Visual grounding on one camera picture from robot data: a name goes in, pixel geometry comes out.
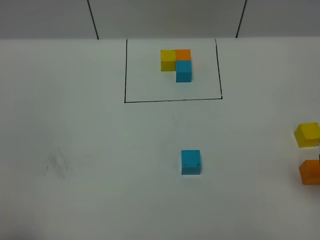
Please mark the orange template block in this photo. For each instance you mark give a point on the orange template block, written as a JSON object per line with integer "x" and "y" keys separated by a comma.
{"x": 183, "y": 55}

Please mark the yellow template block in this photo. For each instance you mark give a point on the yellow template block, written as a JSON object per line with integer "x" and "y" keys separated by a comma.
{"x": 168, "y": 60}

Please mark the blue template block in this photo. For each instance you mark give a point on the blue template block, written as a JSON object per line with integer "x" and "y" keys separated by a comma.
{"x": 183, "y": 71}

